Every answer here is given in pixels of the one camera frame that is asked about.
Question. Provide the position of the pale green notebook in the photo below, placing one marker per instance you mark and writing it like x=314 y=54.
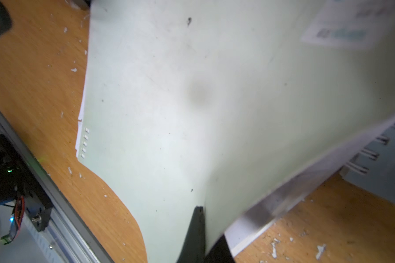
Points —
x=218 y=103

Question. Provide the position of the small teal cover notebook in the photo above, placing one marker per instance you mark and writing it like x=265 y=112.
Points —
x=373 y=167

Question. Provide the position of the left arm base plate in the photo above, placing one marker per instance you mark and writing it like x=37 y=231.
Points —
x=19 y=185

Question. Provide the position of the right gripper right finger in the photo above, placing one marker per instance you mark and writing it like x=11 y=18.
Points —
x=220 y=253

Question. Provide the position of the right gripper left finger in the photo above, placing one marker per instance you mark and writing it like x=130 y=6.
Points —
x=193 y=250

